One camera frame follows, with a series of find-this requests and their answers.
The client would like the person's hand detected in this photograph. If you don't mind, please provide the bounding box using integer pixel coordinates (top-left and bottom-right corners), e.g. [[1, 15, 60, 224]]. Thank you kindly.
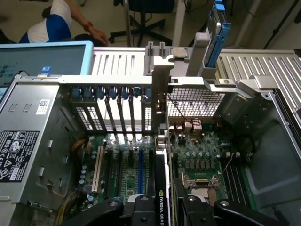
[[90, 27, 110, 47]]

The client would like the CPU socket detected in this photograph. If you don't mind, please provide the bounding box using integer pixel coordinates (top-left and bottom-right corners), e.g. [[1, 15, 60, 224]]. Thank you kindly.
[[181, 173, 224, 208]]

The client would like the blue expansion slot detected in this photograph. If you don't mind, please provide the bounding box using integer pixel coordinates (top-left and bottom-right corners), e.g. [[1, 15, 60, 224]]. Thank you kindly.
[[137, 149, 145, 195]]

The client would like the black RAM slot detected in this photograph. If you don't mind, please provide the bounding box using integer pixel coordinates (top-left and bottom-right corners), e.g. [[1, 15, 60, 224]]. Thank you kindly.
[[236, 164, 252, 205], [220, 158, 236, 205], [225, 158, 241, 205], [231, 162, 246, 205]]

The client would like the long black expansion slot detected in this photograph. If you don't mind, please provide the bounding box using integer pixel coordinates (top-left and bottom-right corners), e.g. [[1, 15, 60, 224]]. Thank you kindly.
[[106, 149, 114, 197]]

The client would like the white expansion slot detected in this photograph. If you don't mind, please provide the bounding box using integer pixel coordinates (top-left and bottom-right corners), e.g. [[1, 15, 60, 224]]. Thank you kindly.
[[91, 145, 104, 193]]

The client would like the green Dell motherboard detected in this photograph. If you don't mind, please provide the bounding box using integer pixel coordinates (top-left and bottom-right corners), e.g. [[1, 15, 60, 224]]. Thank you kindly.
[[70, 121, 258, 226]]

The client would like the open grey PC case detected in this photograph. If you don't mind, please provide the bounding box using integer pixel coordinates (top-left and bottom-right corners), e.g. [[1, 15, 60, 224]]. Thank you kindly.
[[0, 72, 301, 226]]

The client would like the grey power supply unit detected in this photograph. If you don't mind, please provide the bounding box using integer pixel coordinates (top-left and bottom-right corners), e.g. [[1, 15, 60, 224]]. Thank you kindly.
[[0, 74, 79, 205]]

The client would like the grey plastic parts rack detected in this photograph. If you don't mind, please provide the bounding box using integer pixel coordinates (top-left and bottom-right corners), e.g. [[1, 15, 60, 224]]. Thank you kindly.
[[143, 32, 218, 80]]

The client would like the silver CPU chip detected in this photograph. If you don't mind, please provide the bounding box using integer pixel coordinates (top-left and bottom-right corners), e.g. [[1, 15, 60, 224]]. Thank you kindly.
[[170, 47, 191, 62]]

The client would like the blue plastic tab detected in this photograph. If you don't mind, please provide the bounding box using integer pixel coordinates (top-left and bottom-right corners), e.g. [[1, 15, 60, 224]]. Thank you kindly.
[[37, 66, 51, 77]]

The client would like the light blue framed screen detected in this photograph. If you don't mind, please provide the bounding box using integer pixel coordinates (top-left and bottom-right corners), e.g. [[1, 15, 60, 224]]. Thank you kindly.
[[0, 40, 95, 104]]

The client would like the chrome table leg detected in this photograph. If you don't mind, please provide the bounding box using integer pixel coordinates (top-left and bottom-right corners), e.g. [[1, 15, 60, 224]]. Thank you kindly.
[[123, 0, 132, 47]]

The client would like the white table leg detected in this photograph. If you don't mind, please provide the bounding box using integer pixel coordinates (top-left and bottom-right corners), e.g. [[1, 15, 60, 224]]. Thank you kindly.
[[173, 0, 187, 47], [235, 0, 262, 47]]

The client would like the black tripod leg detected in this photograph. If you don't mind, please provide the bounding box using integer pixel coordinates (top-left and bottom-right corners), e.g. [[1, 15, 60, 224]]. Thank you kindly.
[[263, 0, 300, 49]]

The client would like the person in white blue shirt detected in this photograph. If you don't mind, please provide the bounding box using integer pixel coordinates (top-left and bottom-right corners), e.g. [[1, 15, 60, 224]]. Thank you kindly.
[[0, 0, 73, 45]]

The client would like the black office chair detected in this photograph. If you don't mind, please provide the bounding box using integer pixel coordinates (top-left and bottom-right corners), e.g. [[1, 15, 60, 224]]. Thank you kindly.
[[109, 0, 176, 48]]

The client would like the yellow black wire bundle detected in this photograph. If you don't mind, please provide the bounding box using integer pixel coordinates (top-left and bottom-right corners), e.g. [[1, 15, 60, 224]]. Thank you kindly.
[[53, 190, 88, 226]]

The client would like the red black twisted wire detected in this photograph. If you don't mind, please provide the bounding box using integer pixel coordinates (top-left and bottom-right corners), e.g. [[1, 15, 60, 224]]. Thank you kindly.
[[168, 94, 201, 132]]

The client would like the hard disk with blue bracket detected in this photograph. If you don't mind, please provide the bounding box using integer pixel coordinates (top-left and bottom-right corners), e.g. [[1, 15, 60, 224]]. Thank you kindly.
[[204, 0, 232, 69]]

